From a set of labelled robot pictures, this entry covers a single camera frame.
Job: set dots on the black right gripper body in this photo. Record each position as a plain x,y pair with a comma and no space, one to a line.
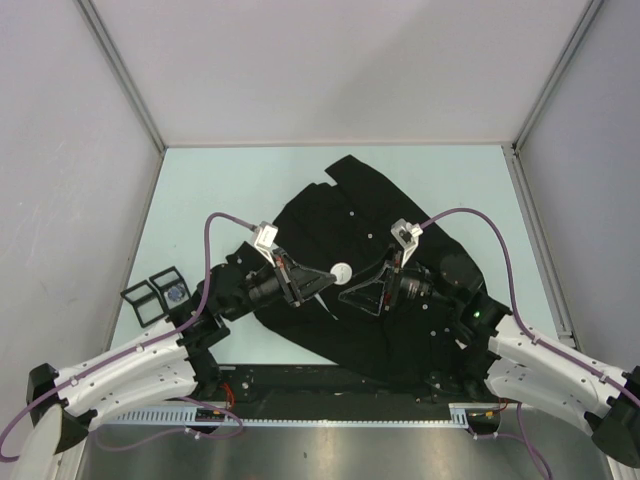
410,284

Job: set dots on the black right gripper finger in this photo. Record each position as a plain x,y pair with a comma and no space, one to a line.
369,293
373,268

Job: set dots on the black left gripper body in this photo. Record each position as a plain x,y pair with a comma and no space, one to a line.
267,287

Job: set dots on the pink red round brooch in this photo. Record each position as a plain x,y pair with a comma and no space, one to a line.
342,272

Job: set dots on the black button-up shirt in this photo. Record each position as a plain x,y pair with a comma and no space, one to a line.
348,219

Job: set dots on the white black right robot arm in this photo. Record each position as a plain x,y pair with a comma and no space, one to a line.
492,351

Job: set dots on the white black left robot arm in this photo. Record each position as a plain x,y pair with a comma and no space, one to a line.
170,359

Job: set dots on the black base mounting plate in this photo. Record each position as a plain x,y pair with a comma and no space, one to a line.
246,382

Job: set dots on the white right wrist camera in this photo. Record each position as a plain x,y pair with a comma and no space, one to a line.
407,235

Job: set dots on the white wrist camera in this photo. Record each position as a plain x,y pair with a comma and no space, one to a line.
263,239
407,235

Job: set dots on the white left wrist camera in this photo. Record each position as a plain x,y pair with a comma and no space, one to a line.
263,239

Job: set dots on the black square frame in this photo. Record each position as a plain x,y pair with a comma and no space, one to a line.
145,303
164,280

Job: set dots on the white slotted cable duct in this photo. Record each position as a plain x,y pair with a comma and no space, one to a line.
182,415

